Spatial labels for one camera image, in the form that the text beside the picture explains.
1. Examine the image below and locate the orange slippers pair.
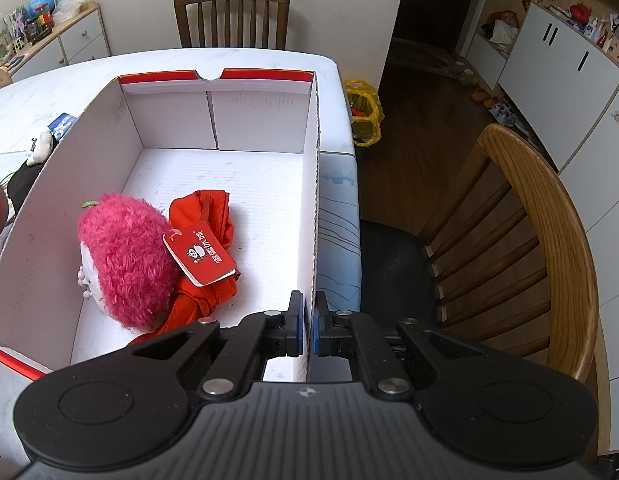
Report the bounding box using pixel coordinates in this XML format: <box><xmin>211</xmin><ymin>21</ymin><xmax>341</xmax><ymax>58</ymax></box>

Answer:
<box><xmin>471</xmin><ymin>87</ymin><xmax>500</xmax><ymax>110</ymax></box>

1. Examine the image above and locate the pink fluffy plush toy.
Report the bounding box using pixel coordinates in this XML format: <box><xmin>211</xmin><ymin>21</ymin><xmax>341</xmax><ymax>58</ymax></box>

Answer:
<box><xmin>78</xmin><ymin>193</ymin><xmax>178</xmax><ymax>332</ymax></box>

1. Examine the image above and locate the blue card pack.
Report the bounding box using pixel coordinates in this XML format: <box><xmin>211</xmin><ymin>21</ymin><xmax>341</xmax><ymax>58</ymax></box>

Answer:
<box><xmin>48</xmin><ymin>113</ymin><xmax>78</xmax><ymax>142</ymax></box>

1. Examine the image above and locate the yellow mesh bag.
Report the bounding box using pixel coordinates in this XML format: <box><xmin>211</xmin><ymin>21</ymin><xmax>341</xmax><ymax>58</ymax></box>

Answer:
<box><xmin>344</xmin><ymin>79</ymin><xmax>384</xmax><ymax>148</ymax></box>

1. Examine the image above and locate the wooden chair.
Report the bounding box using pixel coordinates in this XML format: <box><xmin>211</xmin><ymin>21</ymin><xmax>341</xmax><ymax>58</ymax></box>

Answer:
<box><xmin>420</xmin><ymin>122</ymin><xmax>601</xmax><ymax>386</ymax></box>
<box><xmin>173</xmin><ymin>0</ymin><xmax>291</xmax><ymax>50</ymax></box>

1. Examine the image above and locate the red cloth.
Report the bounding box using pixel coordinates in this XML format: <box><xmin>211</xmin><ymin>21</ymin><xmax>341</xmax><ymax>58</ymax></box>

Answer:
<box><xmin>134</xmin><ymin>190</ymin><xmax>239</xmax><ymax>342</ymax></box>

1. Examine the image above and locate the white drawer sideboard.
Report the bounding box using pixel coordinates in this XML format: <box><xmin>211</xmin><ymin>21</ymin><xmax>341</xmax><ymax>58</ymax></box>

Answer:
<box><xmin>3</xmin><ymin>0</ymin><xmax>111</xmax><ymax>81</ymax></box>

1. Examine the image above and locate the white tall cabinet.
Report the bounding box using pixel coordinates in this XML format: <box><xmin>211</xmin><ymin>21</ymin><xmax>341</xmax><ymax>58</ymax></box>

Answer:
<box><xmin>467</xmin><ymin>4</ymin><xmax>619</xmax><ymax>454</ymax></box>

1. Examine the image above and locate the red panda hang tag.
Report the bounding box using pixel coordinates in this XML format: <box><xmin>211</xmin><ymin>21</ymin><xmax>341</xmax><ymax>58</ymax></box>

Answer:
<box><xmin>163</xmin><ymin>221</ymin><xmax>237</xmax><ymax>288</ymax></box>

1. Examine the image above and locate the blue globe toy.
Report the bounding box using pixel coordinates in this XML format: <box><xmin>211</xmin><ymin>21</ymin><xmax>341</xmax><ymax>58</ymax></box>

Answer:
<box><xmin>28</xmin><ymin>0</ymin><xmax>56</xmax><ymax>18</ymax></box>

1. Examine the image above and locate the black knit garment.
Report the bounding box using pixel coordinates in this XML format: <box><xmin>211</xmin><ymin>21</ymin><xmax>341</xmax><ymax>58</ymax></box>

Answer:
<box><xmin>7</xmin><ymin>162</ymin><xmax>44</xmax><ymax>214</ymax></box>

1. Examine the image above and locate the wooden chair far side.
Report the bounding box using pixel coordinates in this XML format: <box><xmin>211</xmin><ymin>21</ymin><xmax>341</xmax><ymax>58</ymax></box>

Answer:
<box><xmin>173</xmin><ymin>0</ymin><xmax>291</xmax><ymax>50</ymax></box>

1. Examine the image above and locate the black chair seat cushion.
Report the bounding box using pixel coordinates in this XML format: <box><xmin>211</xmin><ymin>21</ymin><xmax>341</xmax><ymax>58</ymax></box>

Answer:
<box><xmin>359</xmin><ymin>220</ymin><xmax>437</xmax><ymax>328</ymax></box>

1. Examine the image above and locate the white cardboard box red rim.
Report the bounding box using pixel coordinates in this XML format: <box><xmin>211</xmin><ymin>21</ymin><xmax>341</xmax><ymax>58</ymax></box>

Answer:
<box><xmin>0</xmin><ymin>68</ymin><xmax>320</xmax><ymax>379</ymax></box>

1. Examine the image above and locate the wooden chair near right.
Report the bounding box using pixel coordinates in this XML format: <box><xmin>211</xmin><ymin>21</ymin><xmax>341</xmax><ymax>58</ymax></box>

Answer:
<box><xmin>420</xmin><ymin>122</ymin><xmax>601</xmax><ymax>386</ymax></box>

